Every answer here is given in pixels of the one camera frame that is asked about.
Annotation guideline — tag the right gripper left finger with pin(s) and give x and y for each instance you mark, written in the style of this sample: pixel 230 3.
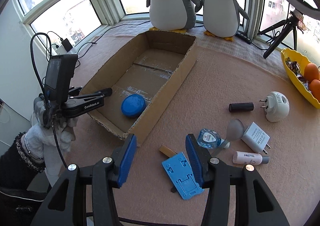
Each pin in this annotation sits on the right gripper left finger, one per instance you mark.
pixel 87 191

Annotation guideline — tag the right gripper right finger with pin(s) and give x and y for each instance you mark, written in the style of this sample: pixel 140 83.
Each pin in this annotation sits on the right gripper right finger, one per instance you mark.
pixel 254 202

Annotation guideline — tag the blue phone stand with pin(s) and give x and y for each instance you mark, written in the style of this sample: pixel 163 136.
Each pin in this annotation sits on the blue phone stand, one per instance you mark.
pixel 181 175

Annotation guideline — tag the clear blue small bottle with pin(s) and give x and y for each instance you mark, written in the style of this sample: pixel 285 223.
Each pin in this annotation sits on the clear blue small bottle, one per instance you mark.
pixel 209 139

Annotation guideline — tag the pink tube grey cap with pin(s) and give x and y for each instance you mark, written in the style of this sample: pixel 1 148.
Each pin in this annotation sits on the pink tube grey cap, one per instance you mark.
pixel 244 158

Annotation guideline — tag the grey plastic spoon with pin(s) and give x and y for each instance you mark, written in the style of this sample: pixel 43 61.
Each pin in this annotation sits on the grey plastic spoon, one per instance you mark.
pixel 235 131

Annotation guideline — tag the blue round lid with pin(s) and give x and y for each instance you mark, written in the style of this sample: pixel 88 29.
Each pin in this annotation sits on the blue round lid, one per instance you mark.
pixel 133 105

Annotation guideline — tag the wooden clothespin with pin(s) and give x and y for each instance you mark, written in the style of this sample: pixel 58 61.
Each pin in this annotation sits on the wooden clothespin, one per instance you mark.
pixel 167 151

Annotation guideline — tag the white usb charger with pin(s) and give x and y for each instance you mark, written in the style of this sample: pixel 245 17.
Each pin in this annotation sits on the white usb charger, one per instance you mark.
pixel 256 138

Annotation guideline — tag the white round plug-in device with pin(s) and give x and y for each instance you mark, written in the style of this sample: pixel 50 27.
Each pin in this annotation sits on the white round plug-in device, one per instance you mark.
pixel 276 106

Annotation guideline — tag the black sleeved left forearm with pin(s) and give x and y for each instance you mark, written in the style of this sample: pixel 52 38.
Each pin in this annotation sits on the black sleeved left forearm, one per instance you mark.
pixel 18 169

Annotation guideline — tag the white gloved left hand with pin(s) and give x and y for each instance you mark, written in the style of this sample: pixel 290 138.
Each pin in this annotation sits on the white gloved left hand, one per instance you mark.
pixel 42 145

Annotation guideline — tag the white power strip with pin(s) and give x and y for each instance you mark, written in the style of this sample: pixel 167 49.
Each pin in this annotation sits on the white power strip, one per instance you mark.
pixel 60 49

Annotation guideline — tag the black power adapter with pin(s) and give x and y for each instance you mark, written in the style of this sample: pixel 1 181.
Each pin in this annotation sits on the black power adapter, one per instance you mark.
pixel 66 44

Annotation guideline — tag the open cardboard box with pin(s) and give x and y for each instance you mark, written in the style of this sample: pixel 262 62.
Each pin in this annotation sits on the open cardboard box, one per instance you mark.
pixel 153 64

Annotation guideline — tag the black cylinder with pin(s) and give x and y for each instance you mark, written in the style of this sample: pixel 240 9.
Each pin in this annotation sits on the black cylinder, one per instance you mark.
pixel 241 107

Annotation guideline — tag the pink table mat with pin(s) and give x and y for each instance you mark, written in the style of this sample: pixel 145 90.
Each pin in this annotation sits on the pink table mat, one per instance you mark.
pixel 224 73

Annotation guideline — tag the yellow fruit bowl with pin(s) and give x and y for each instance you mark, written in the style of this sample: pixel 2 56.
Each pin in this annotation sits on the yellow fruit bowl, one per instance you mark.
pixel 302 61

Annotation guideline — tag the orange fruit lower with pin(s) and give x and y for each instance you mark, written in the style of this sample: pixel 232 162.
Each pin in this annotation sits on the orange fruit lower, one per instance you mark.
pixel 314 87

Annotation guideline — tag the orange fruit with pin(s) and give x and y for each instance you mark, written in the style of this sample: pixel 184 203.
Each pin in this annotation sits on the orange fruit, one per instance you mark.
pixel 311 72
pixel 314 87

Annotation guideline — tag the large plush penguin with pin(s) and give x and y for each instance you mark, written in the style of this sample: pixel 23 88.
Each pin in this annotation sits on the large plush penguin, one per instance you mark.
pixel 172 15

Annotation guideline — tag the orange fruit upper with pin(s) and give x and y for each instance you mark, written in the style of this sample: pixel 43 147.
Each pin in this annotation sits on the orange fruit upper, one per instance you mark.
pixel 311 72

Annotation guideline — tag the small plush penguin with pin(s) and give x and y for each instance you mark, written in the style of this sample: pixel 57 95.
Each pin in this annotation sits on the small plush penguin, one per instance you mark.
pixel 221 18

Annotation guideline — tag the black tripod stand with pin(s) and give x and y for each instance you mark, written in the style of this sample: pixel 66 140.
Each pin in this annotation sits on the black tripod stand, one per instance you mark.
pixel 290 24

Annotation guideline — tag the black camera box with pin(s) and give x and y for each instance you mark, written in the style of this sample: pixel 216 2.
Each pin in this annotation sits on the black camera box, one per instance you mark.
pixel 59 73

